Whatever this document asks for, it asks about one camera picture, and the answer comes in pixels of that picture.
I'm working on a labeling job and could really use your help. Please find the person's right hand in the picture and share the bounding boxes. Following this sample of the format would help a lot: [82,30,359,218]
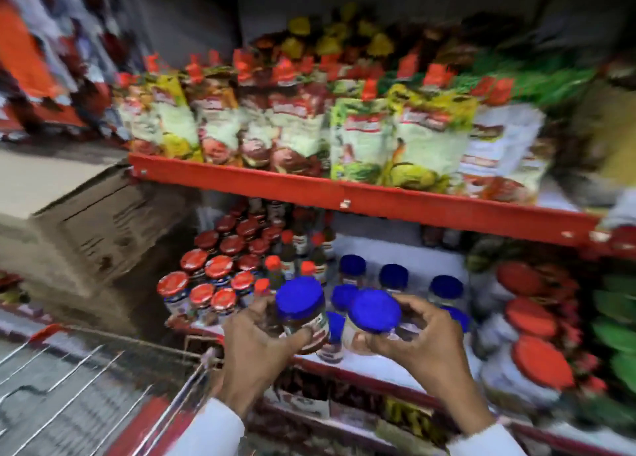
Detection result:
[364,293,498,437]

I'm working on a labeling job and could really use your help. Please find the person's left hand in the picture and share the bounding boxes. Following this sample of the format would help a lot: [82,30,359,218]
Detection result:
[216,295,314,420]

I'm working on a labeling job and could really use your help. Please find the wire shopping cart red handle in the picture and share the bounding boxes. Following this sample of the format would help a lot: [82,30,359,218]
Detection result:
[0,321,225,456]

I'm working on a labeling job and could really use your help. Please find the red metal shelf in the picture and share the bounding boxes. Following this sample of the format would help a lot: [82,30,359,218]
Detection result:
[127,3,636,456]

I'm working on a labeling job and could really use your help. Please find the person's left forearm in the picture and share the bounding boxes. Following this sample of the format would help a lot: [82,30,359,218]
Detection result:
[166,397,246,456]

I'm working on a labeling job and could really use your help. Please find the person's right forearm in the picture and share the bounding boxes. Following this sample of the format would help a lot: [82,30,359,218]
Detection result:
[446,422,527,456]

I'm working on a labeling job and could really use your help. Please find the row of small brown jars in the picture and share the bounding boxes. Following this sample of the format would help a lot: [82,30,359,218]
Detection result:
[248,361,448,447]

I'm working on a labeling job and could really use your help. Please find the group of red lid jars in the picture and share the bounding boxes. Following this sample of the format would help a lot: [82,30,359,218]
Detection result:
[156,200,285,326]

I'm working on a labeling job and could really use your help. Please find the group of blue capped jars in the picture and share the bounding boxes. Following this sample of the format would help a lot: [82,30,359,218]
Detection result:
[315,254,473,365]

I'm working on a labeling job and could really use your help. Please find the large white jar orange lid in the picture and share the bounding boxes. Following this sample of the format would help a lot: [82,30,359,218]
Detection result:
[479,335,577,412]
[472,261,553,322]
[476,296,560,360]

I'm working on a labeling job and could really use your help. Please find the group of orange capped bottles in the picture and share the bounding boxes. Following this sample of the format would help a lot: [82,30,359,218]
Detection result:
[253,207,340,298]

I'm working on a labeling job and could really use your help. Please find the cardboard box under stack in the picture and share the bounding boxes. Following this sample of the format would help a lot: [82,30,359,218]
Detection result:
[15,212,195,340]

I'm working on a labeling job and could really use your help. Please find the cluster of tiny orange-top bottles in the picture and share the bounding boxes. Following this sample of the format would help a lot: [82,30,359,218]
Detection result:
[556,267,610,397]

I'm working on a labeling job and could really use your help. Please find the green lid jars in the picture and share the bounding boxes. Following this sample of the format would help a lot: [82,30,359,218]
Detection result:
[591,271,636,394]

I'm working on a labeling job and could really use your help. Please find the large cardboard box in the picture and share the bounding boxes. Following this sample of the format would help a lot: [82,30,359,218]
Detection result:
[0,145,201,300]

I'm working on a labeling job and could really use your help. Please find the white spout pouch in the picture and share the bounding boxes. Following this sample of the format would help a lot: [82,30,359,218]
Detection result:
[458,102,553,207]

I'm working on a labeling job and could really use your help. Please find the row of yellow chutney pouches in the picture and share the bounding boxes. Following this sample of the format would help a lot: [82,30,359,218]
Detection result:
[113,48,480,196]

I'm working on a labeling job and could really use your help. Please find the green packets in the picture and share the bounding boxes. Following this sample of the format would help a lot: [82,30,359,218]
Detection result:
[469,48,600,110]

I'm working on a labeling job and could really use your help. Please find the dark pouches with yellow caps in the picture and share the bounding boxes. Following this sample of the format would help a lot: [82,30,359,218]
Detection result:
[256,2,498,72]

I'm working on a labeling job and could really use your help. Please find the hanging orange snack packets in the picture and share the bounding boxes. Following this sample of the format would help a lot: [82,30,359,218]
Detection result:
[0,0,133,145]

